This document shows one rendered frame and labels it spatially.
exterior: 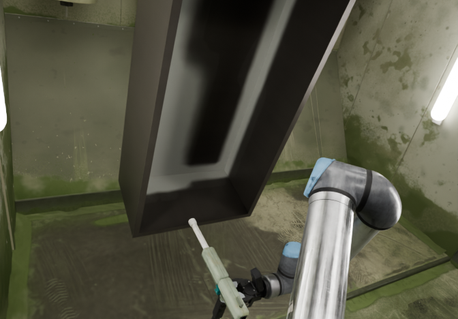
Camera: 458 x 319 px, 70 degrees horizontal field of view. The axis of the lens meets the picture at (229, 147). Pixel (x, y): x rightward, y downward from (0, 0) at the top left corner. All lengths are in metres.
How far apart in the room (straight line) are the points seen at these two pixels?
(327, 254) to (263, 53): 1.02
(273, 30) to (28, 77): 1.51
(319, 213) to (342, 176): 0.12
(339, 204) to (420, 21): 2.32
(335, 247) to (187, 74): 0.95
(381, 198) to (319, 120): 2.29
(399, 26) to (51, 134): 2.67
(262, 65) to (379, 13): 1.82
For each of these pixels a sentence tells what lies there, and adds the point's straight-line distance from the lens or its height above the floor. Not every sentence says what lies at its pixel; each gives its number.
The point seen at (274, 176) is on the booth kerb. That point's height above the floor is 0.12.
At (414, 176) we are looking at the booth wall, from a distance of 2.96.
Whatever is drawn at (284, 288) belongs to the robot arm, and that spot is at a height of 0.47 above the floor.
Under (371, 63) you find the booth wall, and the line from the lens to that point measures 3.20.
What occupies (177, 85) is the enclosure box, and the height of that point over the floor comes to 1.07.
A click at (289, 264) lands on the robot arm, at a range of 1.40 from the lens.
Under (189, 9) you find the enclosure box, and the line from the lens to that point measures 1.32.
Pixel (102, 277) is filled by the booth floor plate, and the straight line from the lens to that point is 1.93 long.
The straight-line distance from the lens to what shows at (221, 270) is 1.30.
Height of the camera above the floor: 1.50
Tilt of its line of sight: 26 degrees down
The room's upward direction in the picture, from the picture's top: 12 degrees clockwise
